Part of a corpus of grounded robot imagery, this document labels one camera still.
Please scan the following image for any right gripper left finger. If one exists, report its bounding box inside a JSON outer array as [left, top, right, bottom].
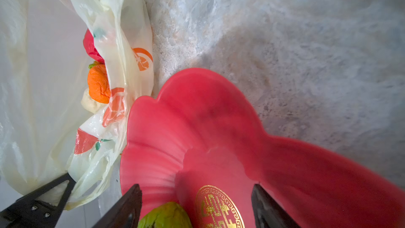
[[93, 184, 142, 228]]

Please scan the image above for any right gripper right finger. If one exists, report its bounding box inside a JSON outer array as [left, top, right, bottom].
[[251, 184, 300, 228]]

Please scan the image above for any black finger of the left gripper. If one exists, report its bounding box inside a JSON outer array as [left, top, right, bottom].
[[1, 173, 76, 228]]

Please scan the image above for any green toy apple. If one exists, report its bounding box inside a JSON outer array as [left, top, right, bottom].
[[138, 202, 193, 228]]

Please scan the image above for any red flower-shaped plate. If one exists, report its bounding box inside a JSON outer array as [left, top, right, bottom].
[[120, 68, 405, 228]]

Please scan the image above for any orange toy fruit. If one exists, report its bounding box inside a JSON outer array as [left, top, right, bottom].
[[88, 64, 111, 104]]

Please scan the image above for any translucent yellowish plastic bag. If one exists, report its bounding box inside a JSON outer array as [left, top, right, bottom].
[[1, 0, 154, 210]]

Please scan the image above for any pale beige toy fruit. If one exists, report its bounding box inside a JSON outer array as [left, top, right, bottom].
[[81, 88, 106, 114]]

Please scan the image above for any red toy fruit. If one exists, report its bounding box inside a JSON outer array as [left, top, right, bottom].
[[83, 29, 105, 64]]

